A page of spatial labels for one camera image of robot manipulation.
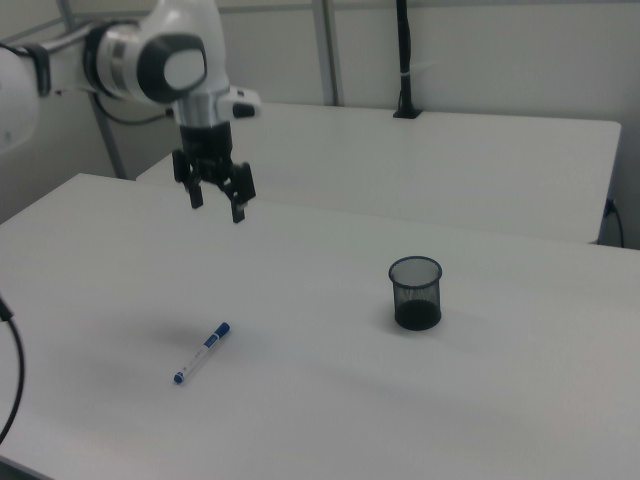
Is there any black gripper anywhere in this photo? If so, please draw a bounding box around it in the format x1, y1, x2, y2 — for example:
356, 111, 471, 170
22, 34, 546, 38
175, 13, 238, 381
171, 123, 258, 225

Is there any black mesh pen cup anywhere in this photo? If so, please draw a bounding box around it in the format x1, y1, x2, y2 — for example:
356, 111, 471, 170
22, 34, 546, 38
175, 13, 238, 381
387, 255, 445, 333

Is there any black camera stand pole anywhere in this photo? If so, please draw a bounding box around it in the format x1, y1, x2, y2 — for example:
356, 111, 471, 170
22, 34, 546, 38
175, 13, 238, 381
392, 0, 424, 120

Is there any thick black loose cable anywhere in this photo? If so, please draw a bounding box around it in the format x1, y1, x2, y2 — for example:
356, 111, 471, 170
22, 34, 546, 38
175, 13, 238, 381
0, 293, 26, 444

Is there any black wall cable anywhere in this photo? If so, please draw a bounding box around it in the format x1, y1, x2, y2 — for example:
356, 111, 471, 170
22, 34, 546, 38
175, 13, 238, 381
604, 198, 627, 249

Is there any blue and white marker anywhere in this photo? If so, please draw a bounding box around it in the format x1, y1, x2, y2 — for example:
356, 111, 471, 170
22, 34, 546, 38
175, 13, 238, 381
172, 320, 232, 386

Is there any white adjoining table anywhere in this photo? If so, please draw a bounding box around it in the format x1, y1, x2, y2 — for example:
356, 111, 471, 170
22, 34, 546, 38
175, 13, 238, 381
135, 102, 623, 246

